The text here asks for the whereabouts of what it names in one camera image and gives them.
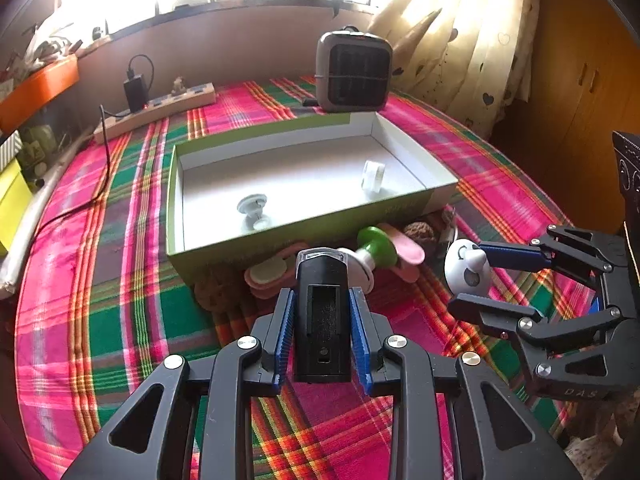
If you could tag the brown walnut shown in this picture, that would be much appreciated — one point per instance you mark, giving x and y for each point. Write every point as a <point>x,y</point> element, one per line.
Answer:
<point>420,232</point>

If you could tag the brown cookie toy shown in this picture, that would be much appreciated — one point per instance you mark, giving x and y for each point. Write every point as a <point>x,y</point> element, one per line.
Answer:
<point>215,295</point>

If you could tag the white crumpled bags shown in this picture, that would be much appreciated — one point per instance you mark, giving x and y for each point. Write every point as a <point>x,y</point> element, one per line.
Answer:
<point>50,42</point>

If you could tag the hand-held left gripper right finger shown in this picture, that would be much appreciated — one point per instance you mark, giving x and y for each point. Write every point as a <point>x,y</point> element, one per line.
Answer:
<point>360,345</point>

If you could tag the green and white peg toy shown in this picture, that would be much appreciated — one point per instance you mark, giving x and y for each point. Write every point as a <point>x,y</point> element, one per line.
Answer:
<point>375,245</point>

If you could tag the plaid tablecloth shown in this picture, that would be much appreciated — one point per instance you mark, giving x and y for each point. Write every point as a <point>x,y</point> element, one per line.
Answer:
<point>125,260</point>

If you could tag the grey fan heater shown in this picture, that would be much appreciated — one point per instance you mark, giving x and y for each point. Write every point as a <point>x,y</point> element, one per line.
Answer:
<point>352,70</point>

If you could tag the pink and beige toy slice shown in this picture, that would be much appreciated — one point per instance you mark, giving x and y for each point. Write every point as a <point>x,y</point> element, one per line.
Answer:
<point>270,272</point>

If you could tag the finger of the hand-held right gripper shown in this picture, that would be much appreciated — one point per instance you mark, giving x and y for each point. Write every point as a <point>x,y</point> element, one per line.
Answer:
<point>500,317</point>
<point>515,256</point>

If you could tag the dark glass tank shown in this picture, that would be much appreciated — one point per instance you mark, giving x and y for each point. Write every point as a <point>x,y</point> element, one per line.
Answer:
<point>50,125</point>

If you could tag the beige power strip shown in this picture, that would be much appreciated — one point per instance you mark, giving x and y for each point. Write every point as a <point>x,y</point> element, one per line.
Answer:
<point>165,107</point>

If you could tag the orange tray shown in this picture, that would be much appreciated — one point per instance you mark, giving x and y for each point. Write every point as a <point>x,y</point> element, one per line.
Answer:
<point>45,82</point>

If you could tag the white plastic knob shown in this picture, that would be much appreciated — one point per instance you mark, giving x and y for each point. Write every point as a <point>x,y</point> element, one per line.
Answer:
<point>252,205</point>

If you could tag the black rectangular device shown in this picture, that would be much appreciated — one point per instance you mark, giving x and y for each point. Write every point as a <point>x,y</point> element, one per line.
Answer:
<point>320,320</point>

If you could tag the white plug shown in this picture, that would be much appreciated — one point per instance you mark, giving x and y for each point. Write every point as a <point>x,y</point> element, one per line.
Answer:
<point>178,86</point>

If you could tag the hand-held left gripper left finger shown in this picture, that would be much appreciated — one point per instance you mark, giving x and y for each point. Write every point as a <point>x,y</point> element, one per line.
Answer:
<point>284,340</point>

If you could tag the white round toy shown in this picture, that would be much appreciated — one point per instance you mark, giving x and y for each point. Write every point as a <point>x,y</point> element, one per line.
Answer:
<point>462,275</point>

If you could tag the cream heart print curtain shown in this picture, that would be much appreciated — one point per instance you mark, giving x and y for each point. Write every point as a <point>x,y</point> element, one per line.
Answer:
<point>465,35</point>

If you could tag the green cardboard box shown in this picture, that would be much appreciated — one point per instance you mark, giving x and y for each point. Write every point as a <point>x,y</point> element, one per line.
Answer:
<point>300,160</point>

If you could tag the yellow-green box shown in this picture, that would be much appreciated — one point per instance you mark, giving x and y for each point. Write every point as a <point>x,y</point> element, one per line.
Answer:
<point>11,205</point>

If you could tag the wooden cabinet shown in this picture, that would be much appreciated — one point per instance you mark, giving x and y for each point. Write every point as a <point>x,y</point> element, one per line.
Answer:
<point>575,85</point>

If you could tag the black charger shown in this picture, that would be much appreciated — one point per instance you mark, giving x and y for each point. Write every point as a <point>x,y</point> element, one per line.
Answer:
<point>135,92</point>

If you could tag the striped box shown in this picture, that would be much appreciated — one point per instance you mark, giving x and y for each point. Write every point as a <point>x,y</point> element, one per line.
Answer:
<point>9,150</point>

